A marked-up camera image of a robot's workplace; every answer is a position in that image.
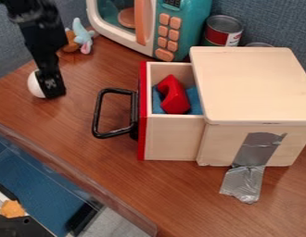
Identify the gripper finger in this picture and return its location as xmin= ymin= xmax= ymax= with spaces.
xmin=33 ymin=60 xmax=68 ymax=100

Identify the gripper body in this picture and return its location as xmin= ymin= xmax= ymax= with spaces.
xmin=17 ymin=19 xmax=70 ymax=64

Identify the white ball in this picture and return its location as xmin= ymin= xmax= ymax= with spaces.
xmin=26 ymin=69 xmax=48 ymax=99

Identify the plush animal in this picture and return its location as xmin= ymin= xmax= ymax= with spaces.
xmin=61 ymin=17 xmax=97 ymax=56

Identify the red toy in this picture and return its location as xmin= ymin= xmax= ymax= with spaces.
xmin=155 ymin=73 xmax=193 ymax=116

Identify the drawer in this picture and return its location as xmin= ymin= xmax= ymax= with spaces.
xmin=91 ymin=60 xmax=208 ymax=162

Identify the toy microwave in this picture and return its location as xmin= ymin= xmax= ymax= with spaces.
xmin=84 ymin=0 xmax=214 ymax=62

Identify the blue cloth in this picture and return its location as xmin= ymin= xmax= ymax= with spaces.
xmin=150 ymin=85 xmax=206 ymax=116

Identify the red and silver can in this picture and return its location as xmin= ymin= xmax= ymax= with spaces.
xmin=201 ymin=14 xmax=245 ymax=47

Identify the cabinet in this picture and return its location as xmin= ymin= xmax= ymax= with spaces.
xmin=187 ymin=45 xmax=306 ymax=168

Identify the grey tape strip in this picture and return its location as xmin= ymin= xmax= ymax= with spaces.
xmin=218 ymin=131 xmax=288 ymax=206

